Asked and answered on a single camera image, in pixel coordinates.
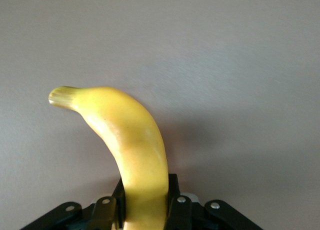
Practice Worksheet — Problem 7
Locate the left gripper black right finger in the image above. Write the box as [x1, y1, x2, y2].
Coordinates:
[163, 173, 261, 230]

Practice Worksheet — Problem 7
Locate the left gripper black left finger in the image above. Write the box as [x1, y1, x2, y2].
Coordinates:
[22, 178, 127, 230]

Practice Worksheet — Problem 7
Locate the yellow banana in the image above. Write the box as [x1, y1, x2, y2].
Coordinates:
[47, 85, 169, 230]

